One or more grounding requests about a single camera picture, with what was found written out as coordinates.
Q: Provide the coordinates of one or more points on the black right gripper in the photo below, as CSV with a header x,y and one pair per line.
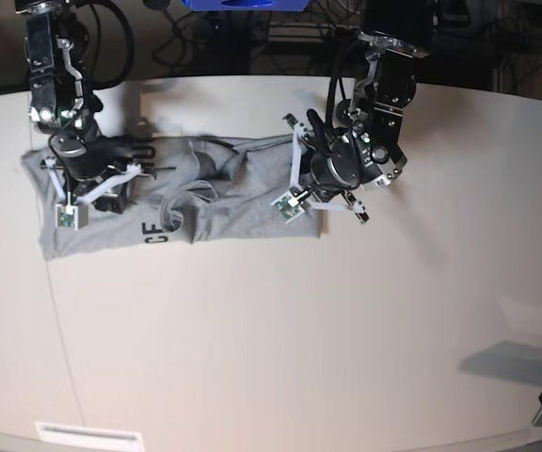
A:
x,y
86,157

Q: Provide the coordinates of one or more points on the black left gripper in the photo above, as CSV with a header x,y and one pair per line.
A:
x,y
330,157

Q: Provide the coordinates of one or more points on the grey T-shirt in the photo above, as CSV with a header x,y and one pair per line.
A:
x,y
205,191

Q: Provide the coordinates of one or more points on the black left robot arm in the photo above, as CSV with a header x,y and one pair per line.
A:
x,y
372,81

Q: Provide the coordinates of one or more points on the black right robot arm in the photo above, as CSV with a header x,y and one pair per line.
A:
x,y
63,100

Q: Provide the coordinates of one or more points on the blue plastic box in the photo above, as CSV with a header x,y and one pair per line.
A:
x,y
253,5

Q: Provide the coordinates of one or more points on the white label strip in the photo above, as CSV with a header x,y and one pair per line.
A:
x,y
93,438

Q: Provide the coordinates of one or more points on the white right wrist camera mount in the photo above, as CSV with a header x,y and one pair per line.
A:
x,y
74,197

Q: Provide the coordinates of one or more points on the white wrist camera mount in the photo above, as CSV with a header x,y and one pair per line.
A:
x,y
299,200
74,197

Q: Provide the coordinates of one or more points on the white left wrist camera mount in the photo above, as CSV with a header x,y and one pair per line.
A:
x,y
299,200

